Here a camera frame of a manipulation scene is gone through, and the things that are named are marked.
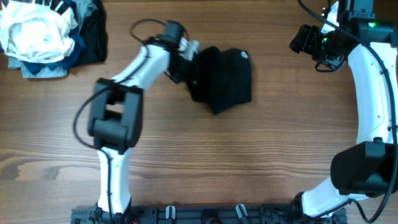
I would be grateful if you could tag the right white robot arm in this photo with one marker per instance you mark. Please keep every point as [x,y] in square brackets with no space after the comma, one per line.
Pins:
[369,168]

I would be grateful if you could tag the dark blue garment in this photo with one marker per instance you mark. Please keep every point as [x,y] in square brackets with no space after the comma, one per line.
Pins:
[69,43]

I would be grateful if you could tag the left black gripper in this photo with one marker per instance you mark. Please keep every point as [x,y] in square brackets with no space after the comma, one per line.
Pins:
[189,73]

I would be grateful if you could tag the black garment on pile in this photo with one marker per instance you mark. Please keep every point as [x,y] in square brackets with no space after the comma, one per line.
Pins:
[92,29]

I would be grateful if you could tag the black white striped garment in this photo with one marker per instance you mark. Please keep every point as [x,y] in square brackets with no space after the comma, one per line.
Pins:
[58,6]

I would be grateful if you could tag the black t-shirt with logo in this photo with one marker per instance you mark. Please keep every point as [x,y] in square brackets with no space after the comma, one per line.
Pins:
[221,79]

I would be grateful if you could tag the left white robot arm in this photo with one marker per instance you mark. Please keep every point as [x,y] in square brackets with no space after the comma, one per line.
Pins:
[116,116]

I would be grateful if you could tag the grey garment on pile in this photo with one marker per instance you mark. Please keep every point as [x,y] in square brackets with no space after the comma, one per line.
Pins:
[18,64]

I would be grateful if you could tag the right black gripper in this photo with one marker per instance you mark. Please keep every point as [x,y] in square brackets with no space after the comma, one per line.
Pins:
[307,40]

